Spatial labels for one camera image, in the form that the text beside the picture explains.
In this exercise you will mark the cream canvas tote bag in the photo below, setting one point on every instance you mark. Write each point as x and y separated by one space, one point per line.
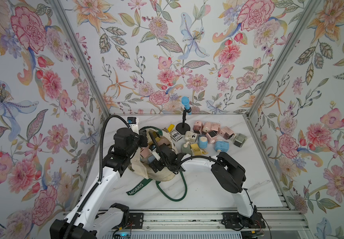
143 167

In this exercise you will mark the dark green pencil sharpener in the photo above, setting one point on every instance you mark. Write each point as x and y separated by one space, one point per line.
239 139

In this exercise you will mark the blue microphone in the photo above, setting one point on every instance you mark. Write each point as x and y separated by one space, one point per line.
186 103

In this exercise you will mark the yellow wooden block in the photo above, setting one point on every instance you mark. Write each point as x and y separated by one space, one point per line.
171 127

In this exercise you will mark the blue pencil sharpener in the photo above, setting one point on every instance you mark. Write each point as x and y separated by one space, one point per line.
202 141
221 146

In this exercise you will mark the cream panda pencil sharpener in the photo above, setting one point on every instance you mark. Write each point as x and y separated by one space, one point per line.
191 136

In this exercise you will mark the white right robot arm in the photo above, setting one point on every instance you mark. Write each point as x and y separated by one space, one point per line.
228 172

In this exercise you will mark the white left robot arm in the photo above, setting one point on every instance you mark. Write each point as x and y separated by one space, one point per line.
97 185

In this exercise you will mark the aluminium corner post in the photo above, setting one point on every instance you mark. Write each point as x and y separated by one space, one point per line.
79 55
300 26

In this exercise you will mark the black microphone stand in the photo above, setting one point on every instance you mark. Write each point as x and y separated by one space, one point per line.
183 127

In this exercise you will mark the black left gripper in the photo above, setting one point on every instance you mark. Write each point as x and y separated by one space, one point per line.
142 137

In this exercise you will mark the pink pencil sharpener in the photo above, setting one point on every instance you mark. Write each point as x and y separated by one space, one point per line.
145 153
226 132
197 128
207 127
216 127
211 137

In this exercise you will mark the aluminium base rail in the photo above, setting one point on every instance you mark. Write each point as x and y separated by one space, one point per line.
202 211

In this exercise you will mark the aluminium corner post right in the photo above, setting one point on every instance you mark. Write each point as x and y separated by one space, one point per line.
300 26

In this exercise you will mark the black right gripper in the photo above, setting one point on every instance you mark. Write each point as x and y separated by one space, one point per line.
155 162

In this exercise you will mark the aluminium corner post left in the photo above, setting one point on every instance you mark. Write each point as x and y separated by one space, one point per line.
79 55

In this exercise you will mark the light green pencil sharpener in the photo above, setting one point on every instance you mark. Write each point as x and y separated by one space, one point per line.
186 148

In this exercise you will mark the yellow pencil sharpener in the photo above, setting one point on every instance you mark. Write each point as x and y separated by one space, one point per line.
197 151

